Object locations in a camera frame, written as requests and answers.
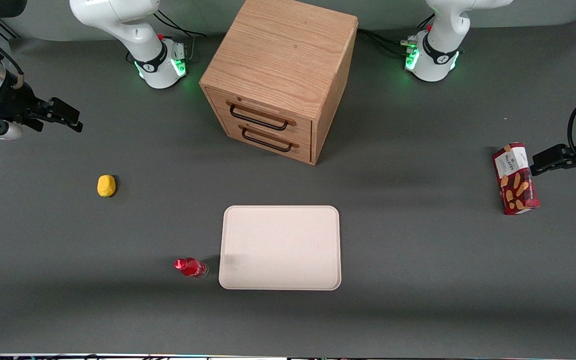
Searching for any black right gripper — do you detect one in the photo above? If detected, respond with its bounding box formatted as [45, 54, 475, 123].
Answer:
[0, 82, 84, 137]

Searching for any red coke bottle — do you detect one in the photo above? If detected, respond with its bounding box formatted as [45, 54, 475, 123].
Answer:
[174, 257, 209, 279]

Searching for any cream rectangular plastic tray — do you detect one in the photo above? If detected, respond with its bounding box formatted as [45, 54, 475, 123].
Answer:
[218, 205, 343, 291]

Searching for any red tartan shortbread box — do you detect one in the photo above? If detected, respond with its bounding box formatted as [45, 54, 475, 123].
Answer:
[492, 142, 541, 216]

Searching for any yellow lemon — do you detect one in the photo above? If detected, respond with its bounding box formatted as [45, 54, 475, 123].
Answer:
[97, 174, 117, 198]

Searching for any wooden two-drawer cabinet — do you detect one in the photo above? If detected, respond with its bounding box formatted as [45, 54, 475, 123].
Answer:
[199, 0, 360, 166]

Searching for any grey aluminium frame rail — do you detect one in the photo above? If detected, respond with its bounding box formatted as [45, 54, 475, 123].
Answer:
[0, 17, 22, 42]

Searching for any black arm base cable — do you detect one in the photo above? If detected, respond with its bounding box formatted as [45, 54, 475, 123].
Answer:
[153, 10, 208, 40]
[357, 27, 419, 57]

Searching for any black metal drawer handle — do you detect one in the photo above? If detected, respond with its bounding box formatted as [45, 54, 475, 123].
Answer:
[238, 125, 300, 153]
[226, 101, 297, 132]

